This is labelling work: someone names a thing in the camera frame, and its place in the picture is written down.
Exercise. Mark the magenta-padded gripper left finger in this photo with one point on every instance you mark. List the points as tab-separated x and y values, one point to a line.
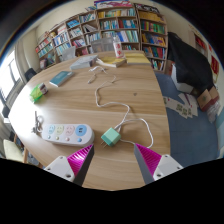
61	166

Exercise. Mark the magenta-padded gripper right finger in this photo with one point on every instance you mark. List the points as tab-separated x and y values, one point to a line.
164	165

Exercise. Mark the green charger block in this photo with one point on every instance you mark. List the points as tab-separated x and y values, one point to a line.
111	136

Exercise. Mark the white power strip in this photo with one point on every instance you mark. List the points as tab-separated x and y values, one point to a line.
66	134

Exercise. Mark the pale yellow-green chair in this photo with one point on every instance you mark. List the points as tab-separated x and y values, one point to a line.
12	151

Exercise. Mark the papers on floor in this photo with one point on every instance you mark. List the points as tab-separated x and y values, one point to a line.
181	107

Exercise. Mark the cardboard box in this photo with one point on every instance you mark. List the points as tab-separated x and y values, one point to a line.
206	99

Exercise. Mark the small brown jar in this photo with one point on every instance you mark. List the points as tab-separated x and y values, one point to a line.
43	88

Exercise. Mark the white box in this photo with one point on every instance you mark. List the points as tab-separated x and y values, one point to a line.
180	83

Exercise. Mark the teal book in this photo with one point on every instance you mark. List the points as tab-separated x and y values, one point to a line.
61	78

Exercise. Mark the dark office chair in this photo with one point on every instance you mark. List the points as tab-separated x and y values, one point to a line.
30	74

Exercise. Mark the black cloth cover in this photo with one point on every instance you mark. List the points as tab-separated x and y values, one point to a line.
190	63

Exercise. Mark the window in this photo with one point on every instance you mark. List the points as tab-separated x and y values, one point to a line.
8	75

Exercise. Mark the grey book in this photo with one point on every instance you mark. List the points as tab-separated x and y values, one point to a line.
83	62

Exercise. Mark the flat yellow book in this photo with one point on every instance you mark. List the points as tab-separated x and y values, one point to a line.
137	58

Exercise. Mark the grey mesh chair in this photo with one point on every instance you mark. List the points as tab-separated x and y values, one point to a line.
101	45
68	54

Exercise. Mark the thick yellow book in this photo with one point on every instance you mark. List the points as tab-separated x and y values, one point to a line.
111	61

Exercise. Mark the white bottle with red label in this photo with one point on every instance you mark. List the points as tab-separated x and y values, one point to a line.
118	48

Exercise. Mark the wooden bookshelf unit with books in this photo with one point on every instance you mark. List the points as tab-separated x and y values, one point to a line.
126	26

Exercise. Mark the red wall hanging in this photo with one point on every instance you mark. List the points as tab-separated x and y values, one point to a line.
215	65

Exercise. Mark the small wooden wall shelf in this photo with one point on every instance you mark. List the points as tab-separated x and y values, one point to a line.
200	44

